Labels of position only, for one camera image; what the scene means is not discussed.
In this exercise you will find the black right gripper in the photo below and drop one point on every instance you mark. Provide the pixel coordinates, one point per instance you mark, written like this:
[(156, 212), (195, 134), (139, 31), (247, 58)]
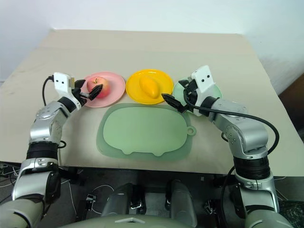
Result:
[(191, 95)]

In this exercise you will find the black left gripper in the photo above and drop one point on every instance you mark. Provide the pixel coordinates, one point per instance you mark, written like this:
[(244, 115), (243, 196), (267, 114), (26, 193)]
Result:
[(78, 95)]

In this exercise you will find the red yellow apple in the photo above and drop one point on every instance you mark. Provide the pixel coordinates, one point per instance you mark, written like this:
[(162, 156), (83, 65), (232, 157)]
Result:
[(104, 89)]

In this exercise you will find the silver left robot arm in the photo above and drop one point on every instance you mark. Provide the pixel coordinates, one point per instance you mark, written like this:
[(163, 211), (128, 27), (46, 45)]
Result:
[(42, 128)]

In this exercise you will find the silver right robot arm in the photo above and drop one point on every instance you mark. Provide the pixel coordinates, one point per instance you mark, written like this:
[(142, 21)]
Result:
[(249, 135)]

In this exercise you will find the light green plate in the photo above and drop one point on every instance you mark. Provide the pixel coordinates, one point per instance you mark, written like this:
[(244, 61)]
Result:
[(177, 91)]

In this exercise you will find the yellow plate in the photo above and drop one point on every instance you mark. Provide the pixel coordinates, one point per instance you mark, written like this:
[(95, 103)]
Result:
[(164, 80)]

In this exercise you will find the pink plate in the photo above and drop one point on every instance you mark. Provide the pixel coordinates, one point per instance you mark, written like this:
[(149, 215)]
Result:
[(116, 88)]

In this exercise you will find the yellow mango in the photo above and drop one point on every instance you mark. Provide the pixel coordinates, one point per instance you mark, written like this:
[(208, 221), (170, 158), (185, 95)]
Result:
[(149, 86)]

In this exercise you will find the light green car-shaped mat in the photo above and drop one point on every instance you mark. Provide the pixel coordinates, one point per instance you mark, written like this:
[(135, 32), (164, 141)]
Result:
[(142, 129)]

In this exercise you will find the translucent green rectangular mat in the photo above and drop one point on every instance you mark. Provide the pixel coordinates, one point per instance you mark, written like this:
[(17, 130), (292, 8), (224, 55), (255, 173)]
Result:
[(102, 150)]

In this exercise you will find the dark rounded grey shape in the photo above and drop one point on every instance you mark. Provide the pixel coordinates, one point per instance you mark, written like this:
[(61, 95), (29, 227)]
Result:
[(121, 199), (181, 202)]

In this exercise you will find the brown cabinet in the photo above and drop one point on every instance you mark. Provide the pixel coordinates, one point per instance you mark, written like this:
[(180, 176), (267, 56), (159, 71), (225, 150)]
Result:
[(292, 118)]

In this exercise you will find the grey robot torso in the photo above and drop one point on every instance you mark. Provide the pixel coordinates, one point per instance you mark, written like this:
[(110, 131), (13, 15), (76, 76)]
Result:
[(152, 223)]

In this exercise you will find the dark green crinkled bag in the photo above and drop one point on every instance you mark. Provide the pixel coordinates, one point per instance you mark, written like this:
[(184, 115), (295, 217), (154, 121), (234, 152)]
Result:
[(293, 215)]

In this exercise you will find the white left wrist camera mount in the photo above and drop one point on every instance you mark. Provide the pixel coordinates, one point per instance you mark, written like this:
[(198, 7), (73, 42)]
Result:
[(61, 82)]

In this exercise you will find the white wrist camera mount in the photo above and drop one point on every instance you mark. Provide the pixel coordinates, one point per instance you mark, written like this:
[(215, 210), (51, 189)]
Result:
[(61, 82), (204, 78)]

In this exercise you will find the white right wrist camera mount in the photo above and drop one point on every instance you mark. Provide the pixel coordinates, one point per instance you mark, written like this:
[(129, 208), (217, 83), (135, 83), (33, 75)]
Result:
[(204, 78)]

